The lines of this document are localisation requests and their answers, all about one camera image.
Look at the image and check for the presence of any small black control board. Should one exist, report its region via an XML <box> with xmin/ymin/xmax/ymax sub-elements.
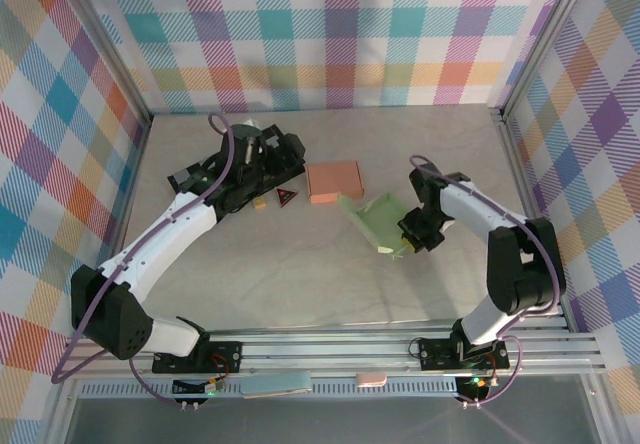
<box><xmin>455</xmin><ymin>373</ymin><xmax>496</xmax><ymax>396</ymax></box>
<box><xmin>172</xmin><ymin>377</ymin><xmax>225</xmax><ymax>396</ymax></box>

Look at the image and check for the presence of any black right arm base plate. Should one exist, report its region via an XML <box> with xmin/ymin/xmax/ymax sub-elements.
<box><xmin>417</xmin><ymin>337</ymin><xmax>511</xmax><ymax>371</ymax></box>

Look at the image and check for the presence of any grey-blue flat strip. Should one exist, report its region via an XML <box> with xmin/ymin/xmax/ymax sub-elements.
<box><xmin>240</xmin><ymin>371</ymin><xmax>312</xmax><ymax>398</ymax></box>

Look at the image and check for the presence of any aluminium frame post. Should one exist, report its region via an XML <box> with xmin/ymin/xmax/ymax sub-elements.
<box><xmin>49</xmin><ymin>0</ymin><xmax>154</xmax><ymax>138</ymax></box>
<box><xmin>497</xmin><ymin>0</ymin><xmax>599</xmax><ymax>125</ymax></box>

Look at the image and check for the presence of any aluminium side rail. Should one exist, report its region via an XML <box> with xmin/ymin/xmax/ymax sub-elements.
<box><xmin>492</xmin><ymin>106</ymin><xmax>571</xmax><ymax>333</ymax></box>

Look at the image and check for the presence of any light green paper box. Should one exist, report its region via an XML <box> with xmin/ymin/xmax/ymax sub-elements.
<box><xmin>337</xmin><ymin>191</ymin><xmax>409</xmax><ymax>259</ymax></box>

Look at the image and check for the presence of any aluminium frame rail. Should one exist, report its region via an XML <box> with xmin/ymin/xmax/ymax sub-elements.
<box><xmin>54</xmin><ymin>318</ymin><xmax>606</xmax><ymax>380</ymax></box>

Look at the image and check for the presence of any black and grey checkerboard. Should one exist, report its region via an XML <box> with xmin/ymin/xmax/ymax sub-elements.
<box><xmin>167</xmin><ymin>123</ymin><xmax>307</xmax><ymax>215</ymax></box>

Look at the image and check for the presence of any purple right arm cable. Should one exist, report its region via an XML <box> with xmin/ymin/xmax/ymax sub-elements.
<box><xmin>408</xmin><ymin>154</ymin><xmax>559</xmax><ymax>410</ymax></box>

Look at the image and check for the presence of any perforated metal cable tray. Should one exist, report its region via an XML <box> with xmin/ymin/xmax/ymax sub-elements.
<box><xmin>79</xmin><ymin>376</ymin><xmax>459</xmax><ymax>399</ymax></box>

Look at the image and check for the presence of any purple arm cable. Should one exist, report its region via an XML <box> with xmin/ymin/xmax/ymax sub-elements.
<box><xmin>49</xmin><ymin>112</ymin><xmax>236</xmax><ymax>410</ymax></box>
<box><xmin>408</xmin><ymin>154</ymin><xmax>559</xmax><ymax>410</ymax></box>

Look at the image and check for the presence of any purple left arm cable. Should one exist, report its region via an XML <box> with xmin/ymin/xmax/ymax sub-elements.
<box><xmin>49</xmin><ymin>112</ymin><xmax>236</xmax><ymax>410</ymax></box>

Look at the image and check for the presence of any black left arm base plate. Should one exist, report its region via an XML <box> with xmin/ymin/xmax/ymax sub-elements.
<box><xmin>151</xmin><ymin>341</ymin><xmax>244</xmax><ymax>376</ymax></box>

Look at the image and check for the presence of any orange paper box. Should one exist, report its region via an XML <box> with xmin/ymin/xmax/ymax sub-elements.
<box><xmin>305</xmin><ymin>160</ymin><xmax>365</xmax><ymax>206</ymax></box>

